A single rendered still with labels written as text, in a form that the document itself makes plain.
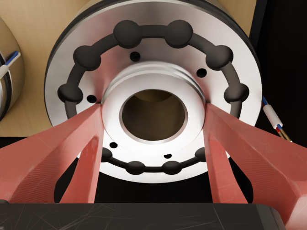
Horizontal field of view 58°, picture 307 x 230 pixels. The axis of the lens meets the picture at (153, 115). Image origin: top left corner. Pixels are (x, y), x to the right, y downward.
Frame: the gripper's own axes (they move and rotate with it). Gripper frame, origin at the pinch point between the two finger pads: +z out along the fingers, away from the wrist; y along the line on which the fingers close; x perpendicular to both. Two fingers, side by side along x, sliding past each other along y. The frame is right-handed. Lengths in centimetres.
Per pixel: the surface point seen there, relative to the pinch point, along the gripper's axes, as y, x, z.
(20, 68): 8.9, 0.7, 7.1
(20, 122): 10.7, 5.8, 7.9
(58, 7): 5.8, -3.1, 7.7
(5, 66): 8.5, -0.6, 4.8
